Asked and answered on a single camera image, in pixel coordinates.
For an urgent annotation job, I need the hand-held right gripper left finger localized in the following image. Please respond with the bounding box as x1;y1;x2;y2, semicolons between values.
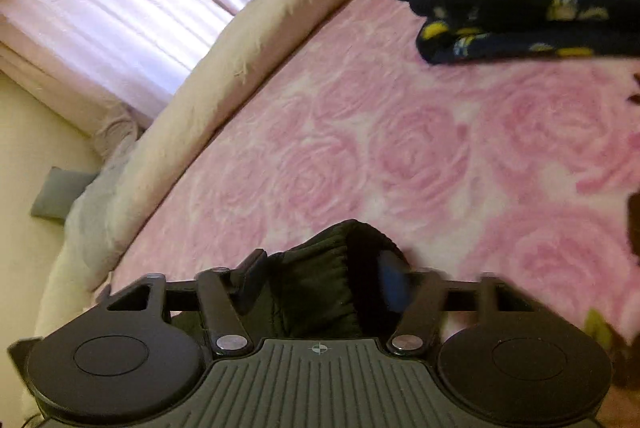
107;248;267;356

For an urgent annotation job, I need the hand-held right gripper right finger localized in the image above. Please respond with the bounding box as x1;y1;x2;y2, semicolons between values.
377;250;533;356

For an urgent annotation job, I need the pink rose blanket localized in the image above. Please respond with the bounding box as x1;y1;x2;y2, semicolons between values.
107;0;640;359

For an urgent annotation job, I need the cream and grey quilt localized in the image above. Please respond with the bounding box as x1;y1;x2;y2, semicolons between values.
30;0;471;339

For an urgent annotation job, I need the grey cushion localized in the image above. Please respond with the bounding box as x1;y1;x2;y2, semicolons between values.
31;167;98;223

